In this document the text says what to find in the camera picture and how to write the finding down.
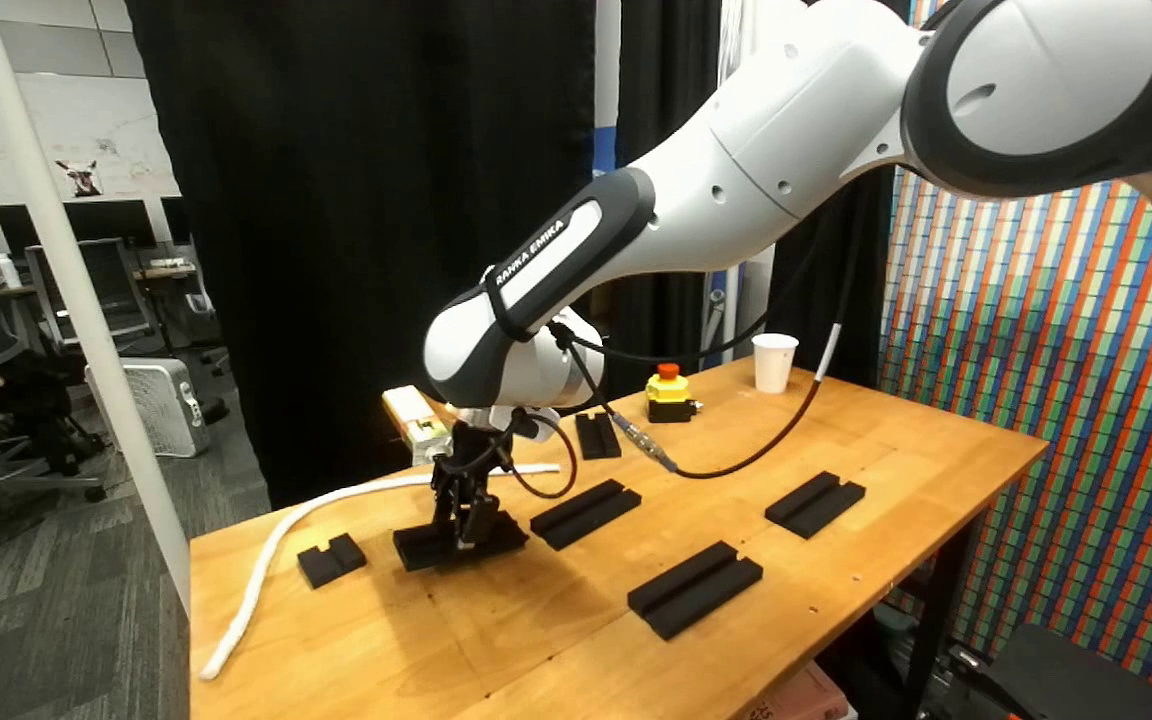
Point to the black grooved track piece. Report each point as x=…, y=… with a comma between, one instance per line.
x=598, y=438
x=815, y=506
x=694, y=594
x=502, y=538
x=586, y=512

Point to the black table leg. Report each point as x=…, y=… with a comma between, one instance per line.
x=928, y=624

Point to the black white wall sign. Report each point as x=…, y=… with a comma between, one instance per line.
x=83, y=176

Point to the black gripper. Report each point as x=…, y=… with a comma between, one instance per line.
x=469, y=461

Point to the yellow red emergency stop button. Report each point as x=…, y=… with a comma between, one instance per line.
x=669, y=388

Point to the short black grooved block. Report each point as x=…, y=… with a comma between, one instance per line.
x=333, y=562

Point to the white flexible tube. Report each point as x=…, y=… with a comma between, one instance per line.
x=252, y=583

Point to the black stool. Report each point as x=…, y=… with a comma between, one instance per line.
x=1081, y=680

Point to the multicoloured patterned wall panel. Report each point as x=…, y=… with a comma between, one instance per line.
x=1081, y=442

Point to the black curtain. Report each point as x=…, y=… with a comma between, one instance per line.
x=663, y=80
x=877, y=304
x=338, y=201

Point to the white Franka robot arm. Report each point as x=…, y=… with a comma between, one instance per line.
x=790, y=133

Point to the pink bag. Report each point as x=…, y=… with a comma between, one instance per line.
x=801, y=699

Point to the white paper cup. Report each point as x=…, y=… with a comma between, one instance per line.
x=775, y=360

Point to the white box unit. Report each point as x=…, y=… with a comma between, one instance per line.
x=161, y=406

